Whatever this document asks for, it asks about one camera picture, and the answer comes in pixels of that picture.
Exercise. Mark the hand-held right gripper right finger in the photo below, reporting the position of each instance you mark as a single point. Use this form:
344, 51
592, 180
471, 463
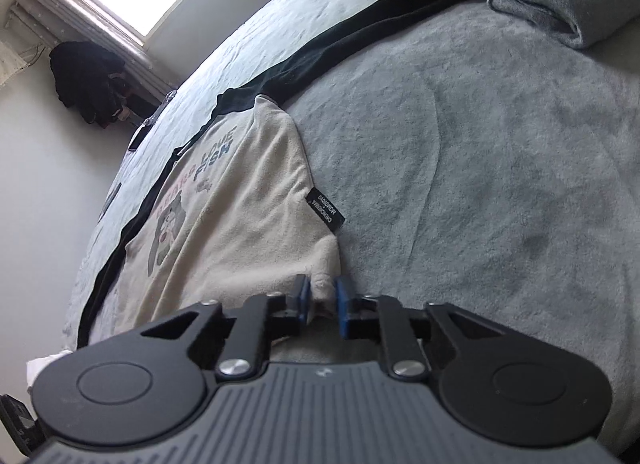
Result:
343, 306

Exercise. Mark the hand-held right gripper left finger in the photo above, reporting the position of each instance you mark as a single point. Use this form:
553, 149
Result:
303, 300

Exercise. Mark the cream and black shirt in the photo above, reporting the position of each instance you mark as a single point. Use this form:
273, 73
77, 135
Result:
240, 224

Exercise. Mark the black hanging clothes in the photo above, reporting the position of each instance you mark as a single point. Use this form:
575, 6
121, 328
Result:
85, 84

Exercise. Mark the person's white garment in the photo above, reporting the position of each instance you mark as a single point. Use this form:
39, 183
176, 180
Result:
47, 366

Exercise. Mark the grey bed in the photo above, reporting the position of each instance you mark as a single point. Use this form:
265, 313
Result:
475, 154

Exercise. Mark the black phone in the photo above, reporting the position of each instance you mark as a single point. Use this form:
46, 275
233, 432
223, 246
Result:
110, 200

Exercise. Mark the black tablet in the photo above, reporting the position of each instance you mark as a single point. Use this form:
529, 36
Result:
136, 140

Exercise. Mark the grey curtain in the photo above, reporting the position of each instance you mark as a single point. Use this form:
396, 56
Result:
100, 29

